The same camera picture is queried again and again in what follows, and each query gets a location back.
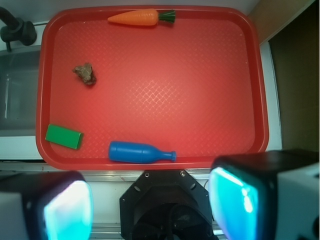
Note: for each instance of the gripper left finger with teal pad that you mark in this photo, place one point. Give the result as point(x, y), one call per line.
point(45, 206)

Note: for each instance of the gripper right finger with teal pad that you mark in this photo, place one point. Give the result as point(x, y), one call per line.
point(273, 195)

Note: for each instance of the brown rock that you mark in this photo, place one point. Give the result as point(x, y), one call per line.
point(85, 73)

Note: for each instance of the green rectangular block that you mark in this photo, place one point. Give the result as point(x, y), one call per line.
point(64, 137)

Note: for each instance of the blue toy bottle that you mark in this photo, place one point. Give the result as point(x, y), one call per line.
point(138, 153)

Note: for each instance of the red plastic tray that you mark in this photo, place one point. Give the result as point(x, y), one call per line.
point(195, 87)

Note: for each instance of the grey plastic sink basin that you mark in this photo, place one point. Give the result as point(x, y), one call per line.
point(19, 71)

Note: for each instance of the brown cardboard panel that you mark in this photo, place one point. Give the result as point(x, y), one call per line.
point(290, 31)

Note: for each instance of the grey faucet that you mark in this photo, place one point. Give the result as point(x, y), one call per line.
point(16, 29)

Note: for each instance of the orange toy carrot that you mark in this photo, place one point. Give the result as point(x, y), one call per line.
point(143, 17)

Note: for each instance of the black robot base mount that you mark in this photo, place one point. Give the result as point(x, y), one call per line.
point(166, 205)

